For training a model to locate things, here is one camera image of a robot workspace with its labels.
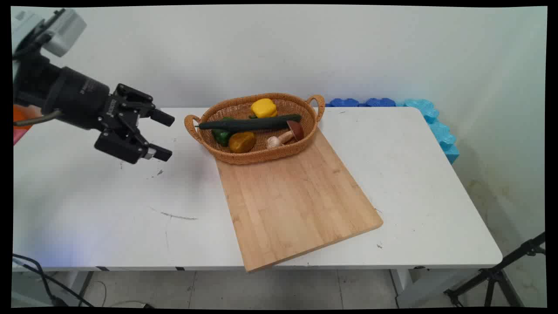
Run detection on green bell pepper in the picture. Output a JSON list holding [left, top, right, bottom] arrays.
[[212, 116, 234, 147]]

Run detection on white table leg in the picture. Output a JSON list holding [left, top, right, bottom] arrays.
[[389, 268, 437, 308], [12, 270, 95, 308]]

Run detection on black tripod stand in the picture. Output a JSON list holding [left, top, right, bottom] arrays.
[[444, 232, 547, 308]]

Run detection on dark green cucumber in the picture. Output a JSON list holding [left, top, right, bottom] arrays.
[[194, 114, 303, 133]]

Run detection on wooden cutting board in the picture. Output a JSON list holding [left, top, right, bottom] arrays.
[[216, 127, 384, 273]]

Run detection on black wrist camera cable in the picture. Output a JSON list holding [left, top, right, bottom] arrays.
[[13, 109, 64, 127]]

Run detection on orange bell pepper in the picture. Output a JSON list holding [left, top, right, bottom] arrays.
[[228, 131, 257, 154]]

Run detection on yellow bell pepper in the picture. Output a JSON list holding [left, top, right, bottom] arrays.
[[251, 99, 278, 119]]

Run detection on woven wicker basket with handles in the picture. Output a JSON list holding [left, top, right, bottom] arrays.
[[184, 92, 326, 165]]

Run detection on light blue foam mat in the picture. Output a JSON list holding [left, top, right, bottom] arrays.
[[403, 99, 460, 165]]

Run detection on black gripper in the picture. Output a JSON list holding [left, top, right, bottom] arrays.
[[15, 57, 176, 165]]

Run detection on brown cap mushroom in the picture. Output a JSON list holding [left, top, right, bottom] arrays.
[[267, 120, 305, 149]]

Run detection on long black robot cable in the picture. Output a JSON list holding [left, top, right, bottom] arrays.
[[12, 261, 95, 308], [12, 253, 66, 308]]

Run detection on orange object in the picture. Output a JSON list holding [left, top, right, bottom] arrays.
[[13, 105, 43, 145]]

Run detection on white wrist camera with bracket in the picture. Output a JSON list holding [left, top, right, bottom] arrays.
[[41, 8, 87, 58]]

